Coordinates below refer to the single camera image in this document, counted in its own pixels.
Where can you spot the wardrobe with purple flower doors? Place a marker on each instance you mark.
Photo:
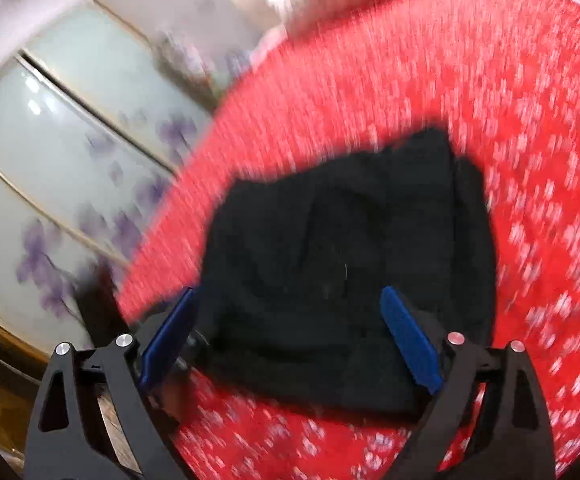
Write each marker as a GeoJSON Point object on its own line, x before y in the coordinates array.
{"type": "Point", "coordinates": [69, 160]}

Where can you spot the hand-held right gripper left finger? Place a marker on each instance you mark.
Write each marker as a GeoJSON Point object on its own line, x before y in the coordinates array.
{"type": "Point", "coordinates": [167, 340]}

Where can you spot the black pants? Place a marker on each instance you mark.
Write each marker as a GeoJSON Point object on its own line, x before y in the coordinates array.
{"type": "Point", "coordinates": [320, 260]}

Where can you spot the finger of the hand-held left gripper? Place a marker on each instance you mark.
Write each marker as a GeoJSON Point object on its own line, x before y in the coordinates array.
{"type": "Point", "coordinates": [97, 305]}

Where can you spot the red floral bedspread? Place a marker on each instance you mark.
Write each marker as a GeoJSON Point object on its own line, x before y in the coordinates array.
{"type": "Point", "coordinates": [520, 160]}

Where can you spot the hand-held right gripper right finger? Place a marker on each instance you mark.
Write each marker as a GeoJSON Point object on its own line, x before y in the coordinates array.
{"type": "Point", "coordinates": [410, 340]}

